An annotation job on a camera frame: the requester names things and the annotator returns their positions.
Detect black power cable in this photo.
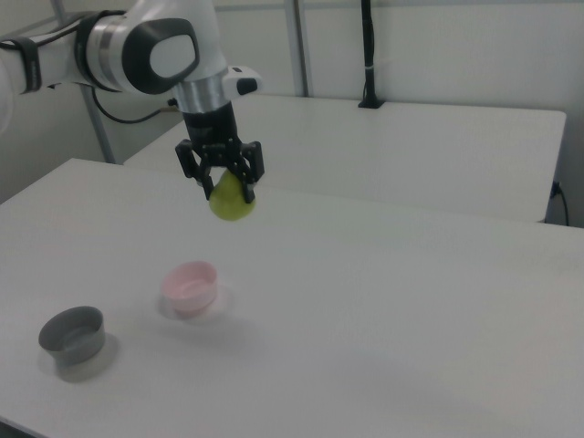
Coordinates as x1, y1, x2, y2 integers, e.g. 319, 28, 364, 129
549, 180, 570, 225

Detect white adjacent table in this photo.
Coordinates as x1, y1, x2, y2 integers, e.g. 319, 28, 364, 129
122, 93, 568, 224

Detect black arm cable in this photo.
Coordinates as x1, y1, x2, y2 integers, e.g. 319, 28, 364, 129
90, 85, 178, 125

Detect gray bowl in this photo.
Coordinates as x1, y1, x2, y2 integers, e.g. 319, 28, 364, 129
37, 306, 108, 369

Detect aluminium partition post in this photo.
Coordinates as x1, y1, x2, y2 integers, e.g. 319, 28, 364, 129
290, 0, 312, 98
80, 85, 116, 164

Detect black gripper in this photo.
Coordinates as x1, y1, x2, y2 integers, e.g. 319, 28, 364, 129
174, 102, 266, 204

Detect pink bowl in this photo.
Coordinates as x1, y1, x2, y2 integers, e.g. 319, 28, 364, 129
159, 260, 220, 320

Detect green pear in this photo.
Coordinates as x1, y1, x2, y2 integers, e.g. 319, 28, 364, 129
208, 169, 258, 224

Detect black camera pole with base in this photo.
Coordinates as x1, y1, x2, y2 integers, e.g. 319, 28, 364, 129
357, 0, 387, 110

